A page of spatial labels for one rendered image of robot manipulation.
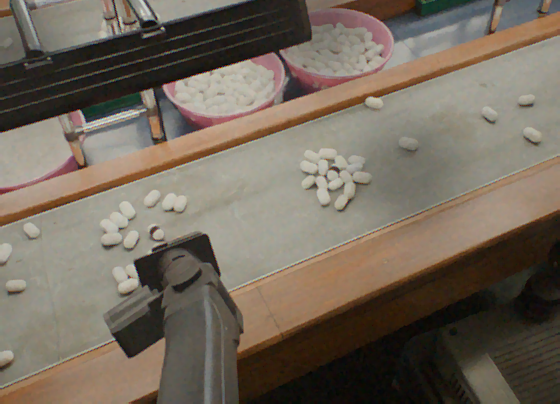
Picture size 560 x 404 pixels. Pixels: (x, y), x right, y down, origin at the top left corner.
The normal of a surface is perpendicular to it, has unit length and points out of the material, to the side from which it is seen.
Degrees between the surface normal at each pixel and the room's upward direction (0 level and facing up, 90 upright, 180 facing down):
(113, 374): 0
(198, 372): 39
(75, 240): 0
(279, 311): 0
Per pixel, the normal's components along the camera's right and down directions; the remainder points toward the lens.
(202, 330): -0.43, -0.85
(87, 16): -0.01, -0.65
